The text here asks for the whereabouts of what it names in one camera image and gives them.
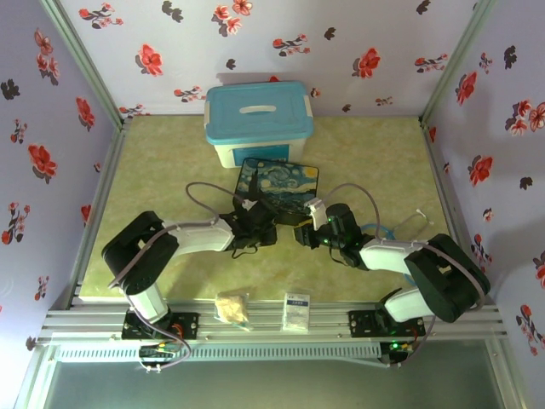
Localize starry night print pad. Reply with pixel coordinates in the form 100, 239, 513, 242
232, 156, 320, 216

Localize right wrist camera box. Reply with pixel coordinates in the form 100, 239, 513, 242
305, 199, 329, 231

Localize light blue tube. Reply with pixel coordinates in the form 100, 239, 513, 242
361, 221, 416, 287

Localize white paper sachet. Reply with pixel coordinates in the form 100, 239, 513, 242
282, 291, 311, 333

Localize clear wire loop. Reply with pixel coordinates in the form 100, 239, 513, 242
396, 207, 435, 240

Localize aluminium frame corner post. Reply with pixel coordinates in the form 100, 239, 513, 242
39, 0, 131, 127
419, 0, 498, 123

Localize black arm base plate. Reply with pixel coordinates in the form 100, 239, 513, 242
122, 310, 200, 341
347, 309, 427, 340

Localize aluminium rail frame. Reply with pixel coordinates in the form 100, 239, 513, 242
40, 299, 510, 347

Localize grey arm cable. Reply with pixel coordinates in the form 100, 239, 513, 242
321, 182, 489, 370
108, 181, 248, 291

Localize grey left arm cable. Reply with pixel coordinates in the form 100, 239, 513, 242
108, 181, 248, 291

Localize grey right arm cable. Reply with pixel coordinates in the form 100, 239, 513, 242
321, 182, 489, 370

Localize storage box with blue lid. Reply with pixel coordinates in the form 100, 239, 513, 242
203, 80, 315, 170

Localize white slotted cable duct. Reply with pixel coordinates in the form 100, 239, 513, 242
54, 343, 382, 364

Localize plastic bag with beige contents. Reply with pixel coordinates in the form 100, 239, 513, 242
214, 291, 252, 332

